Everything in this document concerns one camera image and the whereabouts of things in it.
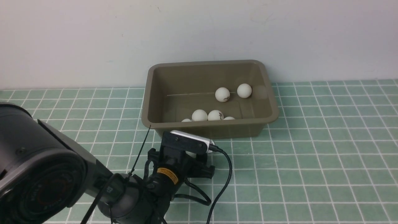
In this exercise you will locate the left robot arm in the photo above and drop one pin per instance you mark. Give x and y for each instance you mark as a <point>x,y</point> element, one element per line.
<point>44,171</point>

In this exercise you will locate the olive green plastic bin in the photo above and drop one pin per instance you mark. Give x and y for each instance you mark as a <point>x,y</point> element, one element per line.
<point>175,90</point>

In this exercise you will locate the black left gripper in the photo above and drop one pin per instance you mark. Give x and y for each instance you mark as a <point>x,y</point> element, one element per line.
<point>168,169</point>

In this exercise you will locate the green checkered tablecloth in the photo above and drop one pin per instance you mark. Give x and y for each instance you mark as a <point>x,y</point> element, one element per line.
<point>331,157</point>

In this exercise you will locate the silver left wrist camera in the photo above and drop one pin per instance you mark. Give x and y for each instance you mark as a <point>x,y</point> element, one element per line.
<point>187,142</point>

